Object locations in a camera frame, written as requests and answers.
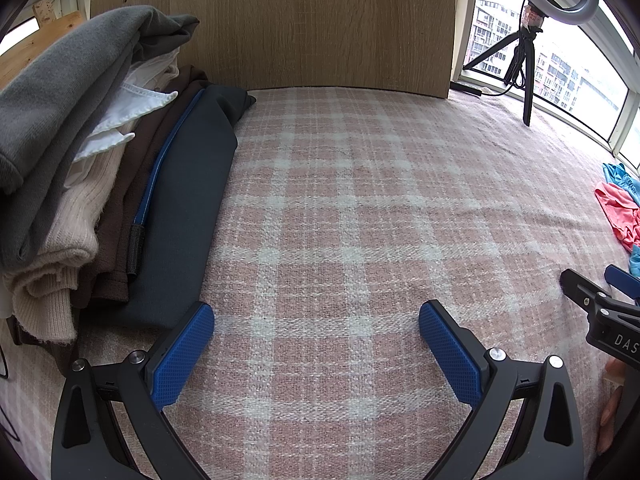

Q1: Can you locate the white collared shirt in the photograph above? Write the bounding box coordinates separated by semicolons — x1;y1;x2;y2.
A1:
64;48;180;190

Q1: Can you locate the grey folded garment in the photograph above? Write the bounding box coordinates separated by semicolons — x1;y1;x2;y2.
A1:
1;6;198;272

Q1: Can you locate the light pine wooden board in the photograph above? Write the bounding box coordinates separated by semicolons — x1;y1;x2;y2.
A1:
1;0;85;88

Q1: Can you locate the black tripod stand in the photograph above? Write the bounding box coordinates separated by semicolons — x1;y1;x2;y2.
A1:
463;0;544;126

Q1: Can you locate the dark teal folded garment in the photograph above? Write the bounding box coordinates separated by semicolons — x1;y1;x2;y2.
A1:
118;84;255;328

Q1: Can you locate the pink plaid blanket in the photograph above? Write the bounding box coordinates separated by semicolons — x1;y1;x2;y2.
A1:
0;84;640;480

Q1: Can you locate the white ring light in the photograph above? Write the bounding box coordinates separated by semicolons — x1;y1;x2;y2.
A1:
528;0;599;25

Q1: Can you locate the light blue garment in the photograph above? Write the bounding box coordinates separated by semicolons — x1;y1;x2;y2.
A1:
603;162;639;278

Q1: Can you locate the pink garment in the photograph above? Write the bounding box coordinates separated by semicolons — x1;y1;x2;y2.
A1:
594;182;639;252

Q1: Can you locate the grey-brown wooden board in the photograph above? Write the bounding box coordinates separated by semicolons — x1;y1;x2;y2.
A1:
91;0;456;98

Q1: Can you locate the person's right hand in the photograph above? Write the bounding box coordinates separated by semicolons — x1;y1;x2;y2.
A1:
597;358;626;454

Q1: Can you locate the ring light cable with remote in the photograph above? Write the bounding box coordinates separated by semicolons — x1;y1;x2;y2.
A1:
449;79;516;99

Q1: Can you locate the brown folded garment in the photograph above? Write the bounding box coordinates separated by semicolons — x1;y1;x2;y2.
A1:
72;65;208;316

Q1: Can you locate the beige knit sweater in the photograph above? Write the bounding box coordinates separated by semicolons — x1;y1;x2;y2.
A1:
3;145;125;344

